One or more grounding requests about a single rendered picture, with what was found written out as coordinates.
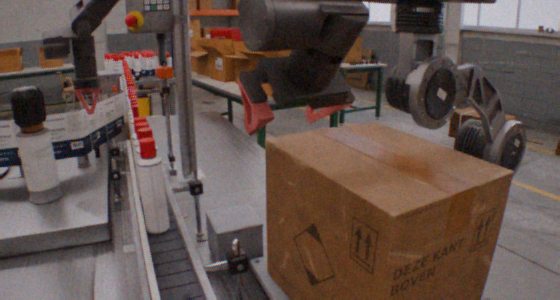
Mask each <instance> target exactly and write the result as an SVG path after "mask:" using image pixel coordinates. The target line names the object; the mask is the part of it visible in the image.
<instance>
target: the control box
mask: <svg viewBox="0 0 560 300"><path fill-rule="evenodd" d="M125 2H126V5H125V8H126V15H128V14H132V15H135V16H136V18H137V20H138V23H137V24H136V25H135V26H134V27H131V28H129V27H128V26H127V34H139V33H151V34H158V33H174V24H175V22H174V16H175V15H174V12H173V1H172V0H171V3H170V10H171V11H158V12H144V7H143V0H125Z"/></svg>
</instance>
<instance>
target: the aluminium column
mask: <svg viewBox="0 0 560 300"><path fill-rule="evenodd" d="M172 1H173V12H174V15H189V5H188V0H172ZM172 34H173V42H172V44H173V55H174V66H175V67H174V77H175V88H176V99H177V122H178V134H179V145H180V157H181V168H182V175H183V177H184V179H186V178H192V171H194V170H195V171H197V176H198V164H197V151H196V137H195V123H194V110H193V96H192V82H191V77H192V69H191V56H190V29H189V24H174V33H172Z"/></svg>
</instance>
